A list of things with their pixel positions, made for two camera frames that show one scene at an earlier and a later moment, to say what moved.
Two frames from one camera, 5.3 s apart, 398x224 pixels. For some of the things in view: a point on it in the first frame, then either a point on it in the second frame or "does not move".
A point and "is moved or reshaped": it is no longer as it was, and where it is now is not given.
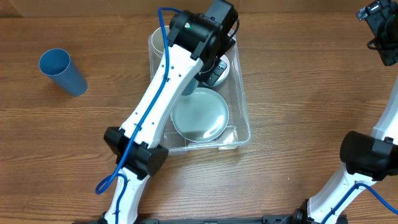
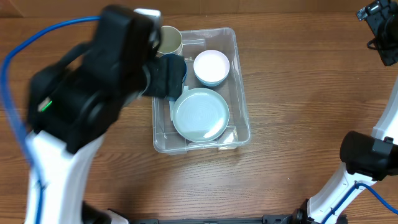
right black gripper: (374, 15) does not move
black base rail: (196, 219) does not move
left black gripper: (211, 73) -> (163, 79)
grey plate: (200, 116) does not move
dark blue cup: (56, 64) is moved or reshaped
